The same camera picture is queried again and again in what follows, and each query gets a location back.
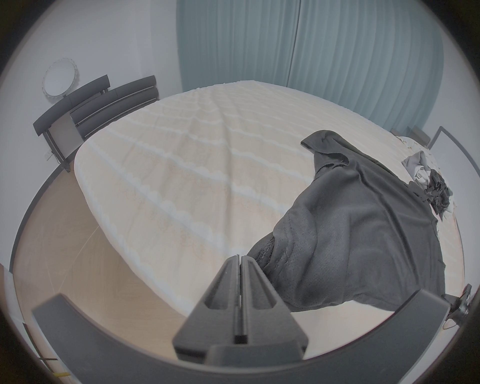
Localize bed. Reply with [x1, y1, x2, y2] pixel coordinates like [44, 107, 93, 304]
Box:
[73, 79, 471, 319]

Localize round white framed mirror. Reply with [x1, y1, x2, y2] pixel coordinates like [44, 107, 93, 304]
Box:
[42, 58, 79, 99]

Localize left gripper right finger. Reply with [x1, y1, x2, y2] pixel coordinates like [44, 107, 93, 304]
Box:
[241, 256, 309, 353]

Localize black trousers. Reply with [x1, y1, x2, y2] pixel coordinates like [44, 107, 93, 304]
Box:
[245, 129, 447, 311]

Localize pile of clothes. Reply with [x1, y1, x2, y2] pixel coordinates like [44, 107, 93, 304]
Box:
[401, 151, 456, 222]

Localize grey bedside table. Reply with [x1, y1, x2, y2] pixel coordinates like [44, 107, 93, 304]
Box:
[390, 127, 431, 145]

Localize white printed pillow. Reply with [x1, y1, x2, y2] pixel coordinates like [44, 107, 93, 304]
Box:
[397, 136, 436, 160]

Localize blue-green curtain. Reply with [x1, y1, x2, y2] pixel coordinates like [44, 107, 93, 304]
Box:
[176, 0, 302, 96]
[289, 0, 445, 130]

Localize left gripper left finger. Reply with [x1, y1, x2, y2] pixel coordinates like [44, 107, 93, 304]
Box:
[173, 256, 241, 357]

